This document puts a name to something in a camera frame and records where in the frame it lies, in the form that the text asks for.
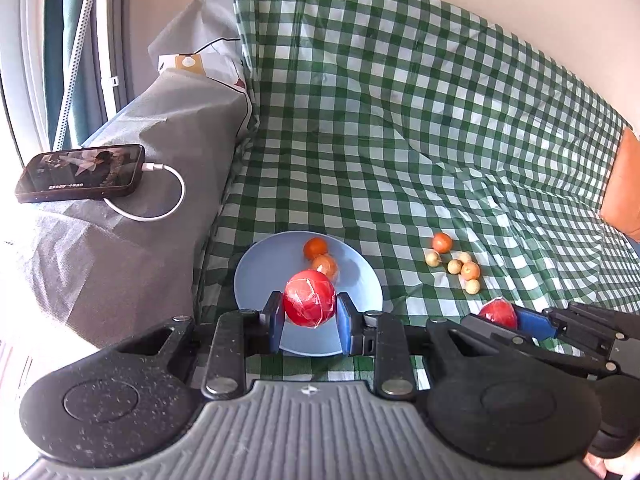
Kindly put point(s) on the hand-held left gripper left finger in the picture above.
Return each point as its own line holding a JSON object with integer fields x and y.
{"x": 274, "y": 322}

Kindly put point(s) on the grey cushion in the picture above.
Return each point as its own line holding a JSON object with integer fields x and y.
{"x": 150, "y": 260}

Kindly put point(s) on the orange pillow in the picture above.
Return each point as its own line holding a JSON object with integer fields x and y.
{"x": 625, "y": 185}

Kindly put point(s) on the white dotted pole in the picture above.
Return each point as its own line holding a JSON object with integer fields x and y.
{"x": 75, "y": 60}

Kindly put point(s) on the teal curtain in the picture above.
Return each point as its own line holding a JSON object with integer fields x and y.
{"x": 55, "y": 35}

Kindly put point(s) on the red plastic-wrapped fruit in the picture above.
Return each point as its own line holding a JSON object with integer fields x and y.
{"x": 309, "y": 299}
{"x": 497, "y": 314}

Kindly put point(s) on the small tan longan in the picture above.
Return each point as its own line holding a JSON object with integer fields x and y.
{"x": 472, "y": 286}
{"x": 454, "y": 266}
{"x": 465, "y": 257}
{"x": 432, "y": 258}

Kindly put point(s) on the plastic-wrapped orange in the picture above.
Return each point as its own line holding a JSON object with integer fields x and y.
{"x": 470, "y": 271}
{"x": 325, "y": 264}

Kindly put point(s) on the black smartphone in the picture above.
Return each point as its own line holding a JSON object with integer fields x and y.
{"x": 75, "y": 172}

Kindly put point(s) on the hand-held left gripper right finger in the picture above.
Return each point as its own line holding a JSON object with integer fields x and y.
{"x": 345, "y": 322}

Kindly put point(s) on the person's right hand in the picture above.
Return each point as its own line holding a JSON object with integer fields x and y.
{"x": 615, "y": 469}

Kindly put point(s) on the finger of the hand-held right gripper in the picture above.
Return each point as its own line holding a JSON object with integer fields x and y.
{"x": 500, "y": 332}
{"x": 535, "y": 324}

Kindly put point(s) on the bare orange tangerine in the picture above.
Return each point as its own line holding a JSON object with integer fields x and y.
{"x": 315, "y": 247}
{"x": 442, "y": 242}

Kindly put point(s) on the light blue plate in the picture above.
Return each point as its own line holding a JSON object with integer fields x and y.
{"x": 260, "y": 280}

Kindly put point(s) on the green checked cloth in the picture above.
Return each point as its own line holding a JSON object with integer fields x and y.
{"x": 400, "y": 135}

